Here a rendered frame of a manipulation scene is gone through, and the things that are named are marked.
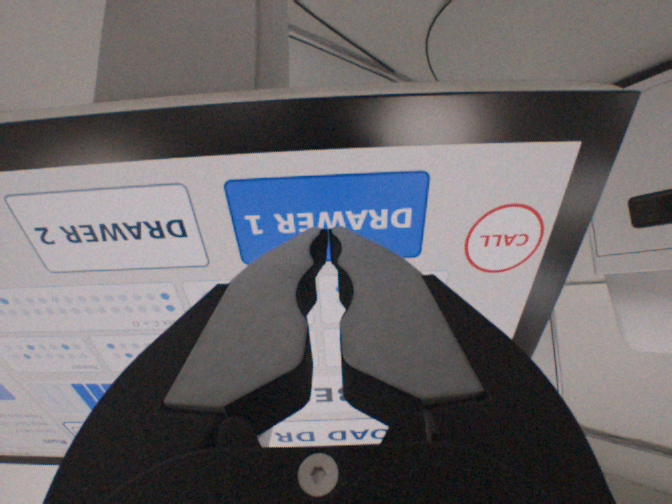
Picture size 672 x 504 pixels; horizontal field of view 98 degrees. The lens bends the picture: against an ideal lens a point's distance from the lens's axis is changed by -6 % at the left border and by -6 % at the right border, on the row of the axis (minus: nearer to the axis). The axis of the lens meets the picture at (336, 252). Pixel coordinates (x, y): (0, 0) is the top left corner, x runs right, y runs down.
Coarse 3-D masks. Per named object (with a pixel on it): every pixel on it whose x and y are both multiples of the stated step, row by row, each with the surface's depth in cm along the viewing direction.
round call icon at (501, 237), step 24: (480, 216) 15; (504, 216) 15; (528, 216) 15; (552, 216) 15; (480, 240) 16; (504, 240) 16; (528, 240) 16; (480, 264) 17; (504, 264) 17; (528, 264) 17
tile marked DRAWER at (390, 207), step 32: (224, 192) 14; (256, 192) 14; (288, 192) 14; (320, 192) 14; (352, 192) 14; (384, 192) 14; (416, 192) 14; (256, 224) 15; (288, 224) 15; (320, 224) 15; (352, 224) 15; (384, 224) 15; (416, 224) 15; (256, 256) 16; (416, 256) 16
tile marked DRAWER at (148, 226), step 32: (32, 192) 14; (64, 192) 14; (96, 192) 14; (128, 192) 14; (160, 192) 14; (32, 224) 15; (64, 224) 15; (96, 224) 15; (128, 224) 15; (160, 224) 15; (192, 224) 15; (64, 256) 16; (96, 256) 16; (128, 256) 16; (160, 256) 16; (192, 256) 16
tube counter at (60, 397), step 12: (24, 384) 22; (36, 384) 22; (48, 384) 22; (60, 384) 22; (72, 384) 22; (84, 384) 22; (96, 384) 22; (108, 384) 22; (36, 396) 23; (48, 396) 23; (60, 396) 23; (72, 396) 23; (84, 396) 23; (96, 396) 22; (48, 408) 23; (60, 408) 23; (72, 408) 23; (84, 408) 23
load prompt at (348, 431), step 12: (288, 420) 24; (300, 420) 24; (312, 420) 24; (324, 420) 24; (336, 420) 24; (348, 420) 24; (360, 420) 24; (372, 420) 24; (72, 432) 25; (276, 432) 25; (288, 432) 25; (300, 432) 25; (312, 432) 25; (324, 432) 25; (336, 432) 25; (348, 432) 25; (360, 432) 25; (372, 432) 25; (384, 432) 25; (276, 444) 26; (288, 444) 26; (300, 444) 26; (312, 444) 26; (324, 444) 26; (336, 444) 26; (348, 444) 26
